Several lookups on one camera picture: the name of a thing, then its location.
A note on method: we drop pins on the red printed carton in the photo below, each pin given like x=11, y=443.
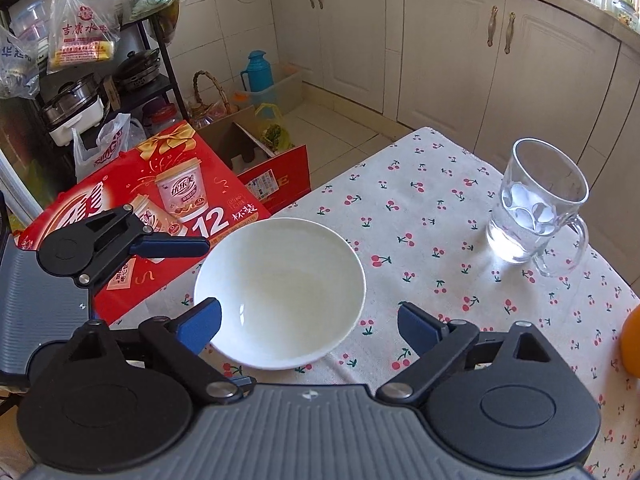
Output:
x=200, y=185

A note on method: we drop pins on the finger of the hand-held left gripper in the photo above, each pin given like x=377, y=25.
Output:
x=170, y=248

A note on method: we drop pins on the white plastic bag red print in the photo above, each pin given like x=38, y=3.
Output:
x=102, y=145

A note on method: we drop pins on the wicker basket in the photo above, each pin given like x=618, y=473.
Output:
x=210, y=105

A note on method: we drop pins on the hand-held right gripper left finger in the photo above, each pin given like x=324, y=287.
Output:
x=200, y=325

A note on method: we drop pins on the steel pot with lid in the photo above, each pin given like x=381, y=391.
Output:
x=72, y=97

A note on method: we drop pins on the plastic bag with blue lettering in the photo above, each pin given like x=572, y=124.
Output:
x=17, y=65

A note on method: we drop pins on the yellow green plastic bag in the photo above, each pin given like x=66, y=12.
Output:
x=275, y=132

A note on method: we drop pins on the cherry print tablecloth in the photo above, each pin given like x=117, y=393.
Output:
x=450, y=220

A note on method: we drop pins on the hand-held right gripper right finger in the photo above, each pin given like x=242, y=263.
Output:
x=420, y=327

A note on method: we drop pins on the clear plastic food containers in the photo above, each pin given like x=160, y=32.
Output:
x=30, y=20

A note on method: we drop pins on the open cardboard box red side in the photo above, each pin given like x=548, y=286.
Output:
x=280, y=170

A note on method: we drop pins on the blue thermos flask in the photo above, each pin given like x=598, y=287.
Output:
x=256, y=72

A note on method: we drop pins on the clear plastic storage bin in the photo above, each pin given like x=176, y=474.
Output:
x=280, y=87

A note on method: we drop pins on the black metal shelf rack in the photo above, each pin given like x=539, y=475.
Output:
x=160, y=40

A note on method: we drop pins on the white bowl with floral print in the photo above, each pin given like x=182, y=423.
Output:
x=285, y=285

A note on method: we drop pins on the orange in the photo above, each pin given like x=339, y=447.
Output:
x=631, y=342

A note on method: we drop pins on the plastic bag with yellow packets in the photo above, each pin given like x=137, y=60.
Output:
x=82, y=30

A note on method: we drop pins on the clear glass mug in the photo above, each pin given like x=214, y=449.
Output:
x=540, y=205

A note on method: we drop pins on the black cooking pot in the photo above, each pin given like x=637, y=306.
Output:
x=137, y=70

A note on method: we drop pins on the white kitchen cabinet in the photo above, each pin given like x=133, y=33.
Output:
x=440, y=50

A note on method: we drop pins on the white electric cooker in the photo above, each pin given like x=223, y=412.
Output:
x=77, y=122

